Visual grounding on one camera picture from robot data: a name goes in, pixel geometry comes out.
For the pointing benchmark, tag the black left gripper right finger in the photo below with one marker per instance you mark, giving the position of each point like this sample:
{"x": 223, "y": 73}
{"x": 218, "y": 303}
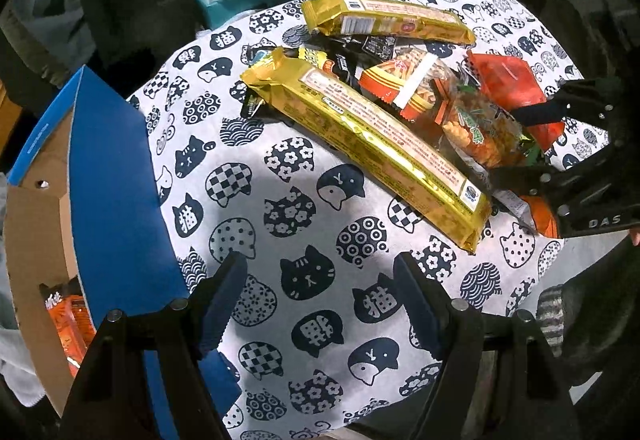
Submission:
{"x": 498, "y": 378}

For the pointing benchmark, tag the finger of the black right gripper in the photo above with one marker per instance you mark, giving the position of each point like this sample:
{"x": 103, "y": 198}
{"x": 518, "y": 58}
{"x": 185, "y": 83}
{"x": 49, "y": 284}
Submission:
{"x": 591, "y": 101}
{"x": 587, "y": 185}

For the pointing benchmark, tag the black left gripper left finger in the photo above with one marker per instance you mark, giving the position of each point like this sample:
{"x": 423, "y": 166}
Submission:
{"x": 140, "y": 377}

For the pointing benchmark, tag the red snack bag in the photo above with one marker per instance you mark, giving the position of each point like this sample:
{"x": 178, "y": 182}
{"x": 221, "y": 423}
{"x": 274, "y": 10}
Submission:
{"x": 509, "y": 82}

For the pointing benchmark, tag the green label fried snack bag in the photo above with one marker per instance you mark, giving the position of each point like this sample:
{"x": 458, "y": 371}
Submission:
{"x": 484, "y": 131}

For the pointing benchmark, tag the long gold snack pack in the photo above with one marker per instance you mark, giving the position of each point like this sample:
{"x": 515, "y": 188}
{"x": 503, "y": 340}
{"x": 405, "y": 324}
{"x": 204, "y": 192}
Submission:
{"x": 375, "y": 141}

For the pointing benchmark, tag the orange striped chips bag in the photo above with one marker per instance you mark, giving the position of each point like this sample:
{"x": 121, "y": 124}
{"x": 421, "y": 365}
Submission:
{"x": 415, "y": 84}

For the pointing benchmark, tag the blue cardboard box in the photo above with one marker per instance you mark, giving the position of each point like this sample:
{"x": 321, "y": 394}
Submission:
{"x": 82, "y": 201}

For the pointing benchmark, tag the black small snack packet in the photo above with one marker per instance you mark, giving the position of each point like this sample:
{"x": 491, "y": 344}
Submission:
{"x": 380, "y": 48}

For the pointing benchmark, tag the cat pattern white cloth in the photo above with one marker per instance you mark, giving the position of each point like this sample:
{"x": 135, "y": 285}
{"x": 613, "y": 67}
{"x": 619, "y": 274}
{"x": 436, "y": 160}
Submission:
{"x": 318, "y": 339}

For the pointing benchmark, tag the hanging dark coats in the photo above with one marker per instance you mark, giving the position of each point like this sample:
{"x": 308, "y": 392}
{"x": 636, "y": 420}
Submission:
{"x": 44, "y": 42}

